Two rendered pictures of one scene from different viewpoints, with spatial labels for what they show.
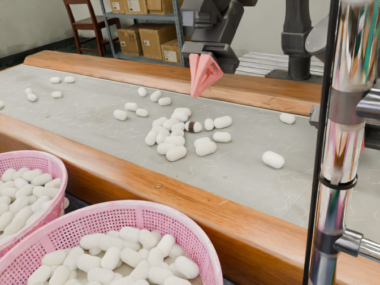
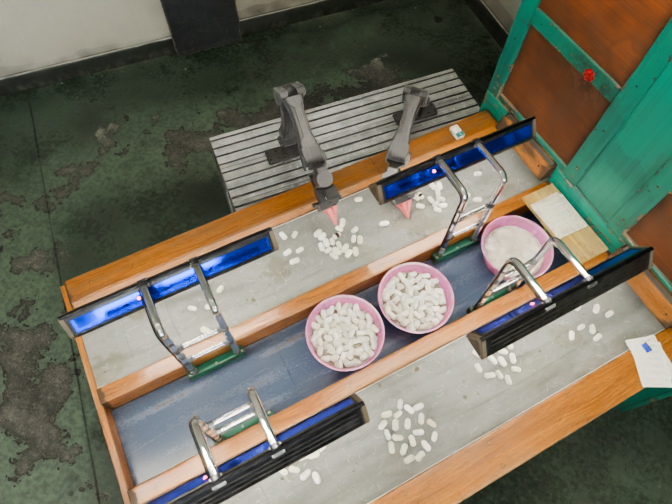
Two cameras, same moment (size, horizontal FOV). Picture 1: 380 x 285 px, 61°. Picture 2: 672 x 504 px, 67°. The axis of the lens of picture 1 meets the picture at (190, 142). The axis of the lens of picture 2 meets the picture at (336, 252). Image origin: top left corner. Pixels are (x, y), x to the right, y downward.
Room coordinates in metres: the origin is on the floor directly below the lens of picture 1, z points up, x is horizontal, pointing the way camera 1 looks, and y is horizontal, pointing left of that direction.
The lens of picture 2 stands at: (0.26, 0.87, 2.40)
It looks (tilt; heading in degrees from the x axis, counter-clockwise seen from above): 62 degrees down; 289
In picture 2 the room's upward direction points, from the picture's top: 3 degrees clockwise
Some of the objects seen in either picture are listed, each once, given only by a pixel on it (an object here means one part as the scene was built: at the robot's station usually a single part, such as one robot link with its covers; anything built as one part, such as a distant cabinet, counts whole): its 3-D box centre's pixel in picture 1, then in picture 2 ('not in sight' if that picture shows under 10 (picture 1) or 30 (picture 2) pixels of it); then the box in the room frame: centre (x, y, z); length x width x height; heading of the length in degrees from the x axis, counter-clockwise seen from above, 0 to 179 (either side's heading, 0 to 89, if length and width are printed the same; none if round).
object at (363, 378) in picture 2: not in sight; (397, 363); (0.20, 0.35, 0.71); 1.81 x 0.05 x 0.11; 49
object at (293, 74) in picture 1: (298, 67); (288, 146); (0.92, -0.35, 0.71); 0.20 x 0.07 x 0.08; 44
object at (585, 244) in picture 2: not in sight; (563, 223); (-0.22, -0.38, 0.77); 0.33 x 0.15 x 0.01; 139
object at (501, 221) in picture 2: not in sight; (513, 252); (-0.07, -0.21, 0.72); 0.27 x 0.27 x 0.10
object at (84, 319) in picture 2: not in sight; (173, 276); (0.88, 0.47, 1.08); 0.62 x 0.08 x 0.07; 49
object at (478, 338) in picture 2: not in sight; (565, 296); (-0.17, 0.10, 1.08); 0.62 x 0.08 x 0.07; 49
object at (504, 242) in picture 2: not in sight; (512, 253); (-0.07, -0.21, 0.71); 0.22 x 0.22 x 0.06
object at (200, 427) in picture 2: not in sight; (245, 444); (0.52, 0.78, 0.90); 0.20 x 0.19 x 0.45; 49
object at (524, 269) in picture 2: not in sight; (525, 297); (-0.11, 0.05, 0.90); 0.20 x 0.19 x 0.45; 49
